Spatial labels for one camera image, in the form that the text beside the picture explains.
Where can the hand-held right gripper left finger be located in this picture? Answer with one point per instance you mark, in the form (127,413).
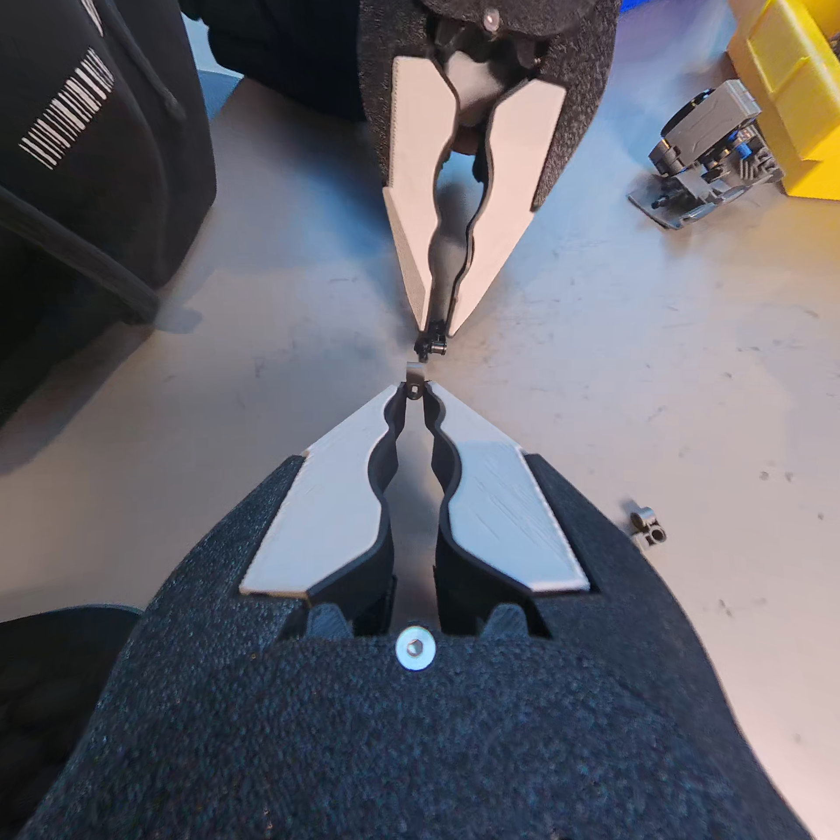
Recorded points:
(315,518)

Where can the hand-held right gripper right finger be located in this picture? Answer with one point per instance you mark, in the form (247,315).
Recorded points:
(505,518)

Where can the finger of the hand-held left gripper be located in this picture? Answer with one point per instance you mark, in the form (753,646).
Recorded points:
(413,151)
(518,164)

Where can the small grey connector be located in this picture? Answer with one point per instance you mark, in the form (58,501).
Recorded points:
(646,518)

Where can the small black blue-pin assembly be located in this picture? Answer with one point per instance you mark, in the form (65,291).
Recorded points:
(413,375)

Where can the black connector with blue pin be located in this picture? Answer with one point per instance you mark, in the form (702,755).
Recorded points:
(430,344)

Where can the grey desk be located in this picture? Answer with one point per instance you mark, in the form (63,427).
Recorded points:
(656,361)

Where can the grey toy cab assembly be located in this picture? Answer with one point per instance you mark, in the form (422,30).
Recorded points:
(709,118)

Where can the blue-grey chair seat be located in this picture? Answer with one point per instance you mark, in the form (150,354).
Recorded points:
(220,95)

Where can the yellow bin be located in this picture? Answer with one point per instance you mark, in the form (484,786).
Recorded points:
(794,79)

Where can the person's black hoodie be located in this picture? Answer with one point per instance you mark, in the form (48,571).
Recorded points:
(98,197)

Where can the person's black trousers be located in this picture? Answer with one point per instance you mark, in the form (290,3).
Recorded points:
(46,709)

